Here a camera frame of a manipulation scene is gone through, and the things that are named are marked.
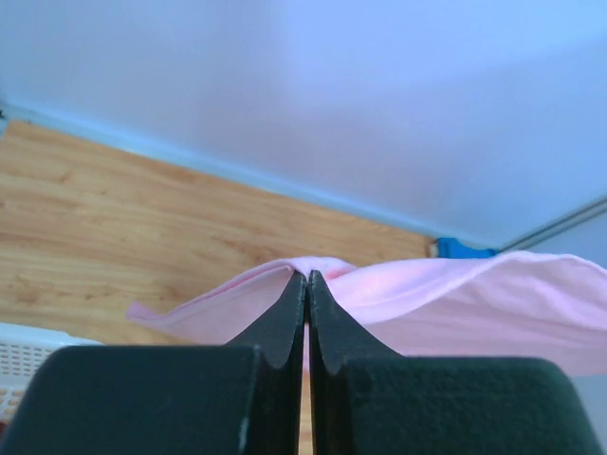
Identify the pink t shirt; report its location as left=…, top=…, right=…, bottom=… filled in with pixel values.
left=127, top=251, right=606, bottom=375

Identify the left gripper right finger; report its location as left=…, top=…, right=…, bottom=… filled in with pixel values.
left=307, top=271, right=598, bottom=454

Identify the white plastic laundry basket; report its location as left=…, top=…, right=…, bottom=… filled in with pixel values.
left=0, top=322, right=101, bottom=424

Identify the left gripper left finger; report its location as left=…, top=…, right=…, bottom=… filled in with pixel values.
left=1, top=274, right=306, bottom=454

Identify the right aluminium frame post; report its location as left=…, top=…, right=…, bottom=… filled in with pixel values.
left=499, top=195, right=606, bottom=253

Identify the blue folded t shirt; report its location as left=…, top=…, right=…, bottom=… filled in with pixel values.
left=433, top=237, right=499, bottom=259

